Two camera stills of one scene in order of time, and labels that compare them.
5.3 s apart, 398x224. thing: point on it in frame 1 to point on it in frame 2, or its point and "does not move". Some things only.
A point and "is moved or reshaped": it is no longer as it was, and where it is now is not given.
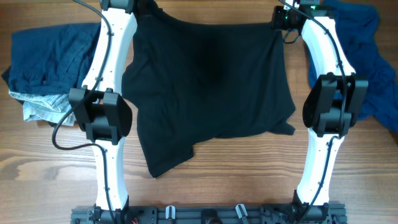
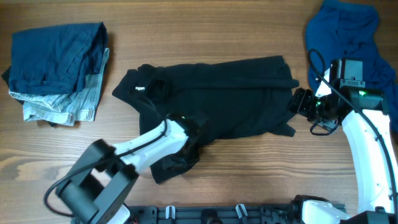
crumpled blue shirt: [357, 28] does not move
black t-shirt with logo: [190, 83] is moved or reshaped
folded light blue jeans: [50, 108] does not move
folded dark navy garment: [51, 60] does not move
